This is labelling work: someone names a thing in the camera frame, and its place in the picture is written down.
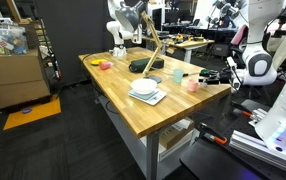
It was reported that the white kitchen scale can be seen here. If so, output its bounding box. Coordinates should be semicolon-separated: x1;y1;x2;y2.
128;89;167;106

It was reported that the orange handled clamp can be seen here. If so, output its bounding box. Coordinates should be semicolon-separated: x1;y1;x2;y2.
200;123;227;145
231;101;253;117

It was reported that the red plastic cup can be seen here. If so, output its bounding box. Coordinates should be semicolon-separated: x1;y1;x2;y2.
99;62;113;70

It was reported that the clear bin of toys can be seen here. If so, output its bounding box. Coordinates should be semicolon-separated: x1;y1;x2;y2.
0;24;28;55

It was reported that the background work table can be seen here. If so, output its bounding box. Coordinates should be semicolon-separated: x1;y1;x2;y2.
161;39;214;63

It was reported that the white bowl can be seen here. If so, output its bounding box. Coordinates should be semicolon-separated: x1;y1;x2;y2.
131;78;157;94

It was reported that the cardboard box under table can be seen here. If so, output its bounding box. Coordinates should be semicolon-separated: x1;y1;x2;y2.
159;118;194;149

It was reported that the pink plastic cup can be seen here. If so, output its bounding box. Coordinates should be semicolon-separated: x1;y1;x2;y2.
187;79;199;92

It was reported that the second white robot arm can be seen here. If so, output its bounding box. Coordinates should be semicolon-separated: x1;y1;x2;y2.
106;0;142;57

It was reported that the brown cardboard box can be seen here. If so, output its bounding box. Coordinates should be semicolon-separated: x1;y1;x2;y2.
0;50;50;108

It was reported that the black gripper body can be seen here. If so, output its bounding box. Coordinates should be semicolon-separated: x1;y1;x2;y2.
199;72;231;85

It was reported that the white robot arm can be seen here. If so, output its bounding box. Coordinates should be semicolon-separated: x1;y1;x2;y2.
227;0;286;90

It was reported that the teal plastic cup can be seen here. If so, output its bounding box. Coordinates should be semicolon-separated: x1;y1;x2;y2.
173;69;184;83

